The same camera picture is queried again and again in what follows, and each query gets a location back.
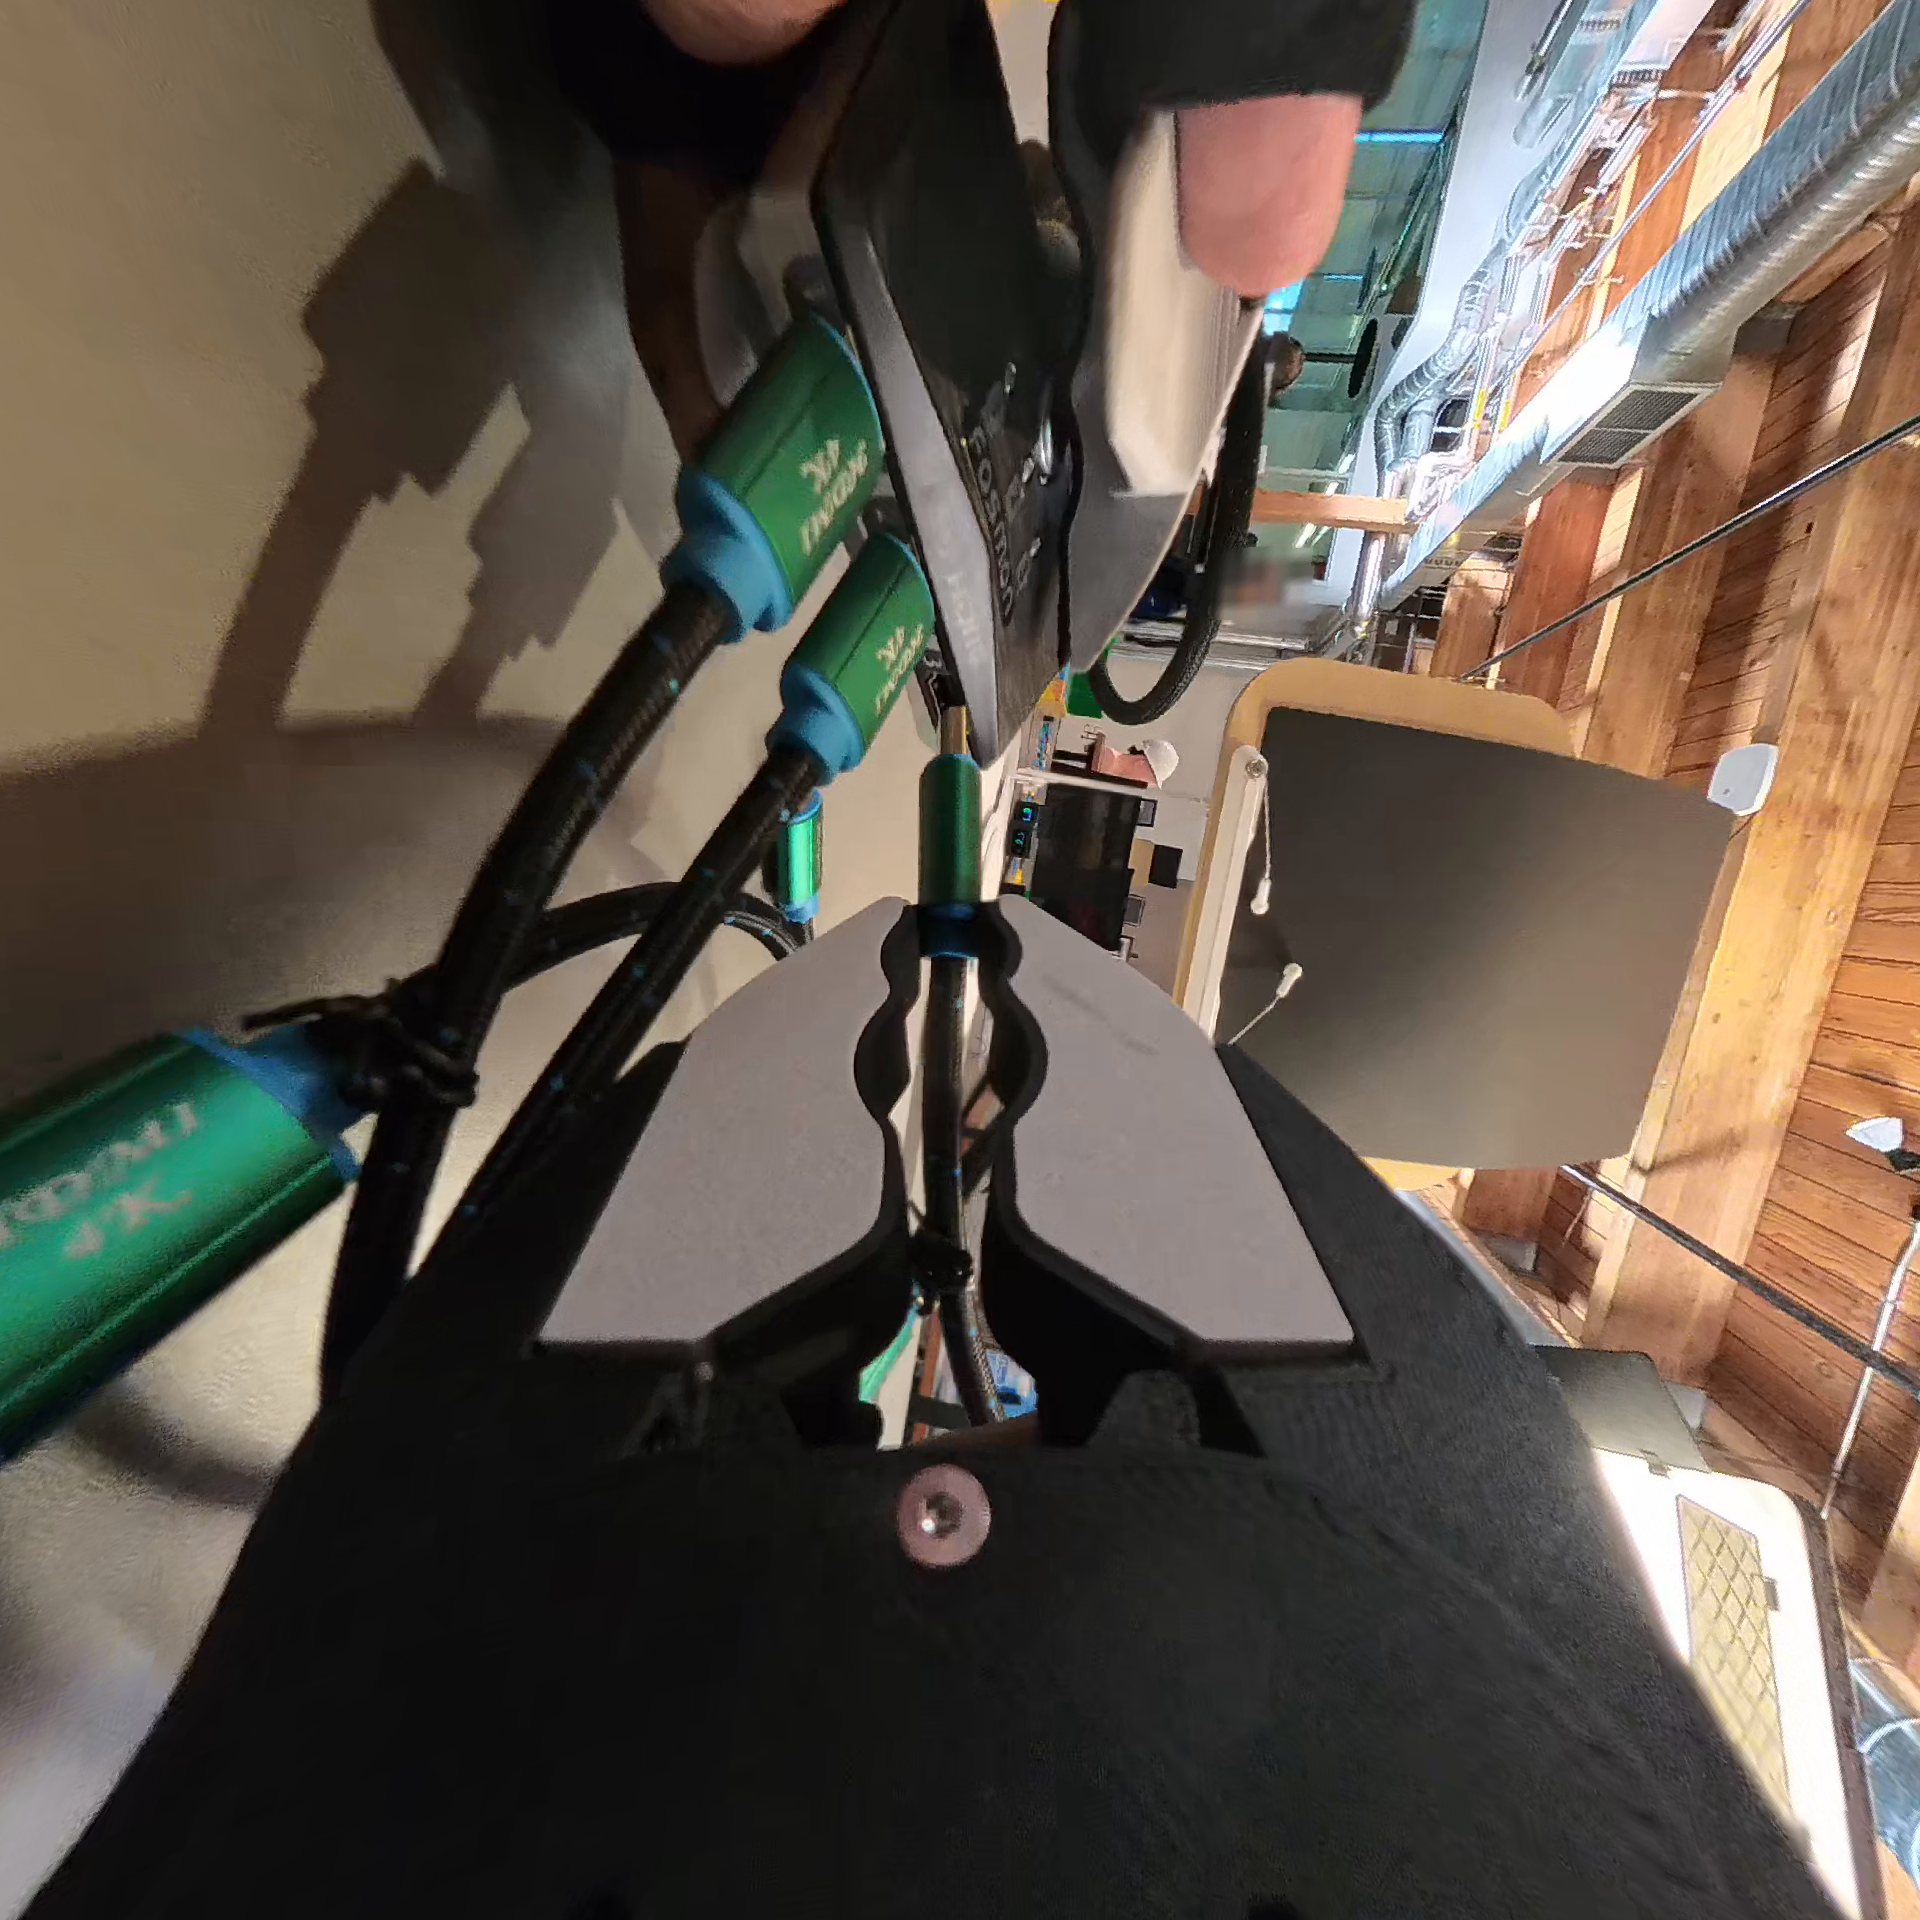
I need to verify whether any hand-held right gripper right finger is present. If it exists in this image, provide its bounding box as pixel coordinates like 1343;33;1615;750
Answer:
978;895;1359;1442

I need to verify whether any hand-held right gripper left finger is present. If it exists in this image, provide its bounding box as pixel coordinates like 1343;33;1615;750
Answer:
534;895;917;1442

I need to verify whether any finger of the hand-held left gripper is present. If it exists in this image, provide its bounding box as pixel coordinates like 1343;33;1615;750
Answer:
695;191;829;379
1057;115;1266;672

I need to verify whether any green plug braided cable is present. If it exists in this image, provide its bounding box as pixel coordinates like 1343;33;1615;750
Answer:
449;528;942;1247
862;746;1039;1433
0;310;889;1459

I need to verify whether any person's left hand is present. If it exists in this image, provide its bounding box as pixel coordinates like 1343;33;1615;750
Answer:
1177;93;1367;297

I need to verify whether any wood-framed black panel stand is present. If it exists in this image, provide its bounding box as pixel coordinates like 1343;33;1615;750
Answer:
1177;655;1753;1186

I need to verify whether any black flag panel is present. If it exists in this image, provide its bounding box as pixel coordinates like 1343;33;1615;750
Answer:
1529;1342;1712;1478

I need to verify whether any white studio light panel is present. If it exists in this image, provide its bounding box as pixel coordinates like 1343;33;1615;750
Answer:
1590;1440;1893;1920

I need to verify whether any silver duct with vent grille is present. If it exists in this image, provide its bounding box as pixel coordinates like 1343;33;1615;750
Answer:
1351;0;1920;600

